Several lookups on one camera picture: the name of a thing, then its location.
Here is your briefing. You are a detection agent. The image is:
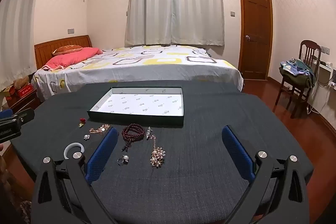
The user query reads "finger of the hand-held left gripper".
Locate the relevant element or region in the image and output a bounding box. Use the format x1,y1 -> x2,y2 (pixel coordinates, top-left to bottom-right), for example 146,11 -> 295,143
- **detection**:
0,108 -> 35,128

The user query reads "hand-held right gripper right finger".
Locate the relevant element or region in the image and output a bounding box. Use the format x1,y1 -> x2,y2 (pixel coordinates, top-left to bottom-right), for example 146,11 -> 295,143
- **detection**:
221,125 -> 308,224

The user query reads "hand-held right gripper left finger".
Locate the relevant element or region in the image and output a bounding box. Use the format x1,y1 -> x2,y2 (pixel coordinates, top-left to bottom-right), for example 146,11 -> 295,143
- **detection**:
31,126 -> 118,224

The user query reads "silver pearl ring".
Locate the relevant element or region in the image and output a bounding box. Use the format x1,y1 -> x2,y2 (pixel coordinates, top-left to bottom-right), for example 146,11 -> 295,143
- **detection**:
117,154 -> 130,166

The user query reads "white jade bangle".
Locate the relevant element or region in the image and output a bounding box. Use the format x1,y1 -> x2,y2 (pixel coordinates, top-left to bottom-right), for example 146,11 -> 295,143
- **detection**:
63,143 -> 85,160

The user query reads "dark red bead necklace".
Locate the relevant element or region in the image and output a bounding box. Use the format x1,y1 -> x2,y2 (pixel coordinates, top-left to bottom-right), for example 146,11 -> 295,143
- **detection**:
121,123 -> 146,152

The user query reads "green box with white lining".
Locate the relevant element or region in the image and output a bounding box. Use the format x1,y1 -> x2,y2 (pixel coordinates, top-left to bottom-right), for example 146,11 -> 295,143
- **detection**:
87,86 -> 185,126

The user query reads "gold flower brooch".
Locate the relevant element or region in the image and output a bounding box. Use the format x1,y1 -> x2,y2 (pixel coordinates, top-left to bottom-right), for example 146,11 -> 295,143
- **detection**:
150,135 -> 166,168

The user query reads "wooden nightstand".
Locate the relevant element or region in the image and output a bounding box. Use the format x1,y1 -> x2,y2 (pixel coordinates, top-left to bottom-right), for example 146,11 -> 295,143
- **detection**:
0,88 -> 41,119

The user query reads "red box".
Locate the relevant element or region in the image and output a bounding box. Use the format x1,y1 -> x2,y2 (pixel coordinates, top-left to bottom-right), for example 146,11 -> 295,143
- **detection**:
16,84 -> 34,98

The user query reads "brown teddy bear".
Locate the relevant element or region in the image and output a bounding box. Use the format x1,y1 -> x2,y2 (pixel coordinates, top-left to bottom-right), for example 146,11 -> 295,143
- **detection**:
14,76 -> 29,90

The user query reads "dark grey tablecloth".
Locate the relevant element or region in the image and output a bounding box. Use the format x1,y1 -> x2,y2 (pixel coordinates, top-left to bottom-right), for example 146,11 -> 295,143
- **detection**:
10,80 -> 314,224

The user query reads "wooden bed headboard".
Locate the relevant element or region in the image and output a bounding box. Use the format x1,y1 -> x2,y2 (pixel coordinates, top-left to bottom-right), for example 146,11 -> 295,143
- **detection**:
34,35 -> 93,70

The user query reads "pink pillow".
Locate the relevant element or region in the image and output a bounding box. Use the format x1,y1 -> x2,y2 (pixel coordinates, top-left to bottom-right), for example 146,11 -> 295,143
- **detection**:
43,47 -> 103,71

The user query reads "orange pillow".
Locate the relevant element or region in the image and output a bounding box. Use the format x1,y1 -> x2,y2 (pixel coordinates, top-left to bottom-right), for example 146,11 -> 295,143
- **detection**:
52,45 -> 84,56

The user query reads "sheer white curtain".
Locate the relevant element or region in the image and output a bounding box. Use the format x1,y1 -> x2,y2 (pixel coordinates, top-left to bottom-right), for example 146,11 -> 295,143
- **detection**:
0,0 -> 49,90

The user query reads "pile of clothes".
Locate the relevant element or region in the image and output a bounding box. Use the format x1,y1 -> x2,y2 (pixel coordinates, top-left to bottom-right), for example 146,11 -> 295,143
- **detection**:
279,57 -> 317,88

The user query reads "bed with patterned sheet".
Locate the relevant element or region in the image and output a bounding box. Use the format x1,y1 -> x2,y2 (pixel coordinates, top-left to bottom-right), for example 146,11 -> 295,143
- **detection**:
31,44 -> 244,104

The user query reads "wooden door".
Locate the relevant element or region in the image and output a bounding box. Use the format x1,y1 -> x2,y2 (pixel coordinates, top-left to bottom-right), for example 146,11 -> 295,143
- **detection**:
238,0 -> 274,81

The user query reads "wooden chair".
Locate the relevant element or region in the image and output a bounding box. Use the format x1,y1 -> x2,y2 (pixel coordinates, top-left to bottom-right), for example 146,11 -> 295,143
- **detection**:
275,40 -> 322,119

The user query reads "rose gold chain bracelet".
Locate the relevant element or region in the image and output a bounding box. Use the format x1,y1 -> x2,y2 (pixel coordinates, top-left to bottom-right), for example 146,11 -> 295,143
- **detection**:
89,124 -> 111,135

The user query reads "white cable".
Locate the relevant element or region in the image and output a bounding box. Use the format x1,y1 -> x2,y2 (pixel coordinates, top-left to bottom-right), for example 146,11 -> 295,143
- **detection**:
307,80 -> 336,115

